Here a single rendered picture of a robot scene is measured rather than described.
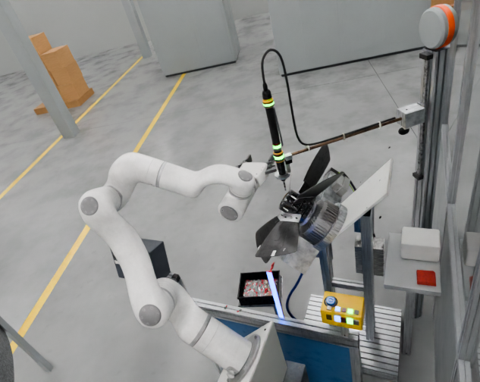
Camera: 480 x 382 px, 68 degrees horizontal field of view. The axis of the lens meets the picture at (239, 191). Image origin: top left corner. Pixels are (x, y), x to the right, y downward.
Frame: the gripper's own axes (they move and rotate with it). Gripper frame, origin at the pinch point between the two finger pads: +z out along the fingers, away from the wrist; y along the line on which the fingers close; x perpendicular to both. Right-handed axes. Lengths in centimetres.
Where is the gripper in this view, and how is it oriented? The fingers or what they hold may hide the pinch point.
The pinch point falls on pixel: (261, 158)
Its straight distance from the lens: 137.1
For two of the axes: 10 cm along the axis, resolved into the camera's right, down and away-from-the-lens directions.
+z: 3.6, -6.1, 7.0
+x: -2.3, -7.9, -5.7
